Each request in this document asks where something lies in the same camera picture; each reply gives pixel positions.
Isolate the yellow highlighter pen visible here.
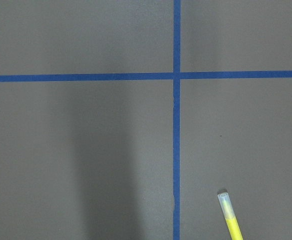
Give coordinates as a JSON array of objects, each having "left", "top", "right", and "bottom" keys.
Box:
[{"left": 218, "top": 192, "right": 243, "bottom": 240}]

